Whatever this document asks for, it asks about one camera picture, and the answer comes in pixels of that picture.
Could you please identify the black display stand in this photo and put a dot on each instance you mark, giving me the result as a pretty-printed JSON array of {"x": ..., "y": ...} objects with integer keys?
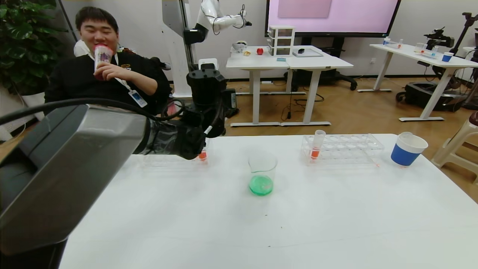
[{"x": 336, "y": 76}]

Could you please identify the white bowl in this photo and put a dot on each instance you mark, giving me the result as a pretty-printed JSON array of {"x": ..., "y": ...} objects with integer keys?
[{"x": 239, "y": 46}]

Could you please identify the small blue background cup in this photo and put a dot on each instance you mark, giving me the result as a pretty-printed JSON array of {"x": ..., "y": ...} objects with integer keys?
[{"x": 447, "y": 58}]

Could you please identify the clear glass beaker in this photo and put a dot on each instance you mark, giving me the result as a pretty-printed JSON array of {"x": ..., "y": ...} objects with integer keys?
[{"x": 262, "y": 179}]

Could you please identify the black background robot arm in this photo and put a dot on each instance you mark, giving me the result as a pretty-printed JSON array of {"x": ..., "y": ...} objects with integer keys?
[{"x": 440, "y": 37}]

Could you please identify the white plant pot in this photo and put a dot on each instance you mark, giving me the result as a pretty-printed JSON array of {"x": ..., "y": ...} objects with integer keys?
[{"x": 35, "y": 102}]

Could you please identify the long white work desk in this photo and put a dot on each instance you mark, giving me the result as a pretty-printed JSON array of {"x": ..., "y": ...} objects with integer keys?
[{"x": 407, "y": 51}]

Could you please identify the white standing desk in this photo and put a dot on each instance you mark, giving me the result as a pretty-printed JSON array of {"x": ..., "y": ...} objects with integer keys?
[
  {"x": 321, "y": 62},
  {"x": 257, "y": 61}
]

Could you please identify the green potted plant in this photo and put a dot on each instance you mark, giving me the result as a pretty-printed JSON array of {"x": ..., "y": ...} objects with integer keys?
[{"x": 22, "y": 45}]

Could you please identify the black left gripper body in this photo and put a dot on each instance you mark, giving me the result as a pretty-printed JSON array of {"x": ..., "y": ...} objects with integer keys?
[{"x": 224, "y": 101}]

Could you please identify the seated man's left hand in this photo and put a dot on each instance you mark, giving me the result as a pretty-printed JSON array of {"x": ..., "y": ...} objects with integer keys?
[{"x": 112, "y": 71}]

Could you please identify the blue white paper cup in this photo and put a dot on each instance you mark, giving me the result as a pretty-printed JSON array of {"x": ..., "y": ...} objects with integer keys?
[{"x": 405, "y": 155}]

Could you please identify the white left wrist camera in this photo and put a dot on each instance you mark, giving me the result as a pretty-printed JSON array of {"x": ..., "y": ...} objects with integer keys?
[{"x": 208, "y": 64}]

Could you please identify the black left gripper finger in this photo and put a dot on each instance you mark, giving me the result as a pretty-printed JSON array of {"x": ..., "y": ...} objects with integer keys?
[{"x": 232, "y": 99}]

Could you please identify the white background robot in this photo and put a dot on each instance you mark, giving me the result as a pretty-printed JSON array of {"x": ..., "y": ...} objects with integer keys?
[{"x": 183, "y": 45}]

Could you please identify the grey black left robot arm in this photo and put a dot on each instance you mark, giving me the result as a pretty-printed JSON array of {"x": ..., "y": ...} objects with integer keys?
[{"x": 74, "y": 168}]

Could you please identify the white drawer organizer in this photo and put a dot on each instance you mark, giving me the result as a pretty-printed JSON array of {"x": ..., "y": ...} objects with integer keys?
[{"x": 282, "y": 41}]

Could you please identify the clear acrylic test tube rack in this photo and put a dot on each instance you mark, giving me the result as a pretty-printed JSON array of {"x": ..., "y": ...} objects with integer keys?
[
  {"x": 347, "y": 149},
  {"x": 168, "y": 162}
]

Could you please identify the man in black sweater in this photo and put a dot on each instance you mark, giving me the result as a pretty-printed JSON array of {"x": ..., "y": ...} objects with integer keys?
[{"x": 78, "y": 84}]

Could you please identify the black power adapter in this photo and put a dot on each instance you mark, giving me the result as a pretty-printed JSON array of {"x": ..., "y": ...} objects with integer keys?
[{"x": 233, "y": 113}]

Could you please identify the large wall display screen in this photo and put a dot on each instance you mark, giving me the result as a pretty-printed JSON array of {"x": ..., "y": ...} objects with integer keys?
[{"x": 332, "y": 18}]

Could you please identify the red pigment test tube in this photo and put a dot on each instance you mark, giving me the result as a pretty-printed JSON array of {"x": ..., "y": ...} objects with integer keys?
[
  {"x": 202, "y": 155},
  {"x": 316, "y": 147}
]

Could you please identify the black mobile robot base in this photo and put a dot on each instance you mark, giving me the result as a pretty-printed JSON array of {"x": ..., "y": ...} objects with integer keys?
[{"x": 418, "y": 98}]

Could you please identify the plastic drink cup red lid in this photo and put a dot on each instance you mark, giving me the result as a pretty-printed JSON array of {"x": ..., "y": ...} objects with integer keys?
[{"x": 102, "y": 56}]

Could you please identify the grey flat tray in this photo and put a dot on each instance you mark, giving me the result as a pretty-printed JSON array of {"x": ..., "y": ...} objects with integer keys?
[{"x": 312, "y": 54}]

